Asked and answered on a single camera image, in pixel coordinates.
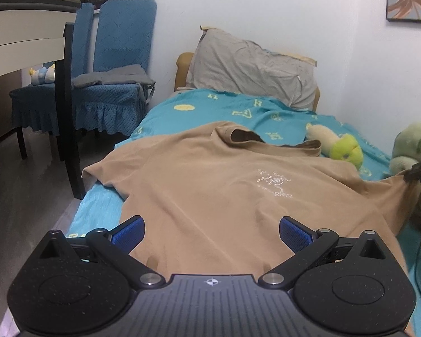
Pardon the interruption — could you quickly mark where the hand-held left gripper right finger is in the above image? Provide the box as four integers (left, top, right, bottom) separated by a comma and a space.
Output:
259, 216, 387, 290

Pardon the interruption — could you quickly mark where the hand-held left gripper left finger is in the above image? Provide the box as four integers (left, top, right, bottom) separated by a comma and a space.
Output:
38, 215, 166, 290

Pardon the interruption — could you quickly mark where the tan t-shirt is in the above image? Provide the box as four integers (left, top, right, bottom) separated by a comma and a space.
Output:
81, 121, 421, 283

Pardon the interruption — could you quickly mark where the large green plush toy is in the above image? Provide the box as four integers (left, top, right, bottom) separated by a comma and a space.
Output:
389, 122, 421, 179

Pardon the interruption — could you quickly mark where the yellow green plush toy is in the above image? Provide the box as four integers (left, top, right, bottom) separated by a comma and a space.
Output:
306, 123, 363, 169

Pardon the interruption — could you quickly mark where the teal printed bed sheet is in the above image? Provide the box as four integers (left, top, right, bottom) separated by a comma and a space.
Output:
65, 88, 421, 337

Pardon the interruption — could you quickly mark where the grey folded cloth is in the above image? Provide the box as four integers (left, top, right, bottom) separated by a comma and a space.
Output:
72, 64, 157, 104

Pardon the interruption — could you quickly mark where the blue covered chair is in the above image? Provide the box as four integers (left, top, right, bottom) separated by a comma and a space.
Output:
9, 2, 93, 160
72, 0, 157, 162

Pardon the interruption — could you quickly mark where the beige headboard cushion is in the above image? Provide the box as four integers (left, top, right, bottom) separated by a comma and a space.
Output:
174, 25, 321, 109

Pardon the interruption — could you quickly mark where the grey pillow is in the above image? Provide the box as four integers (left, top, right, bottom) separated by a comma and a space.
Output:
186, 28, 318, 110

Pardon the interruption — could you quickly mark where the small blue yellow plush toy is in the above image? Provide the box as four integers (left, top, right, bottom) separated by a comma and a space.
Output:
29, 64, 57, 85

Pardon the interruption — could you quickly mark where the white table with black legs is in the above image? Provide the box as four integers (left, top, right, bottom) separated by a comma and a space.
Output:
0, 0, 86, 201

